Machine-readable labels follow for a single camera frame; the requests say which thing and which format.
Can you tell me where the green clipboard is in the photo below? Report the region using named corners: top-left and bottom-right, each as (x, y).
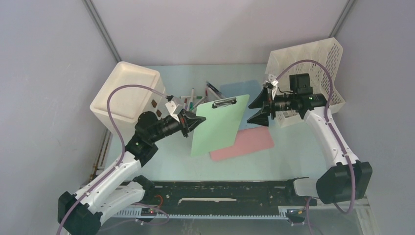
top-left (190, 94), bottom-right (250, 157)

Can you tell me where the white perforated file organizer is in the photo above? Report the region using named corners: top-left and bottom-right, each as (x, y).
top-left (265, 37), bottom-right (346, 128)

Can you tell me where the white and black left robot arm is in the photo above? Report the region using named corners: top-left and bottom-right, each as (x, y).
top-left (57, 109), bottom-right (206, 235)

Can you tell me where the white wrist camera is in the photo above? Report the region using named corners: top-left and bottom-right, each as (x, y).
top-left (165, 95), bottom-right (183, 122)
top-left (263, 74), bottom-right (278, 99)

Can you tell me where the white marker green tip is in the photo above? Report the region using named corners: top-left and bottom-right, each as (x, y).
top-left (189, 97), bottom-right (206, 112)

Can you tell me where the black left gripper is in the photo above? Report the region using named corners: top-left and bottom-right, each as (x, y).
top-left (150, 109), bottom-right (206, 143)

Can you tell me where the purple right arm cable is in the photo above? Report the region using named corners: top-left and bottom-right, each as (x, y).
top-left (276, 59), bottom-right (357, 215)

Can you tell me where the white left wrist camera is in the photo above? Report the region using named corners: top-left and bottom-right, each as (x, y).
top-left (165, 95), bottom-right (183, 122)

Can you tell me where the white chalk stick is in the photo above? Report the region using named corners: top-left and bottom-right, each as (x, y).
top-left (207, 87), bottom-right (222, 100)

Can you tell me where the blue clipboard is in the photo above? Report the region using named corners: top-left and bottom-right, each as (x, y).
top-left (220, 80), bottom-right (263, 131)

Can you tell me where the white drawer cabinet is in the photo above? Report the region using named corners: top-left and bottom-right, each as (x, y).
top-left (90, 62), bottom-right (168, 142)

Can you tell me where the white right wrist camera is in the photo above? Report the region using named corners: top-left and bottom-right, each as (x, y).
top-left (263, 74), bottom-right (278, 99)

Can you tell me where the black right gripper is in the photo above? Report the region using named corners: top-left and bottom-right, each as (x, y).
top-left (248, 85), bottom-right (297, 127)

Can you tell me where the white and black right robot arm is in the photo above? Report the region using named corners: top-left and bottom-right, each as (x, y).
top-left (247, 73), bottom-right (373, 205)

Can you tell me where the pink clipboard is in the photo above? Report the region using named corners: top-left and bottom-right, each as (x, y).
top-left (210, 127), bottom-right (275, 161)

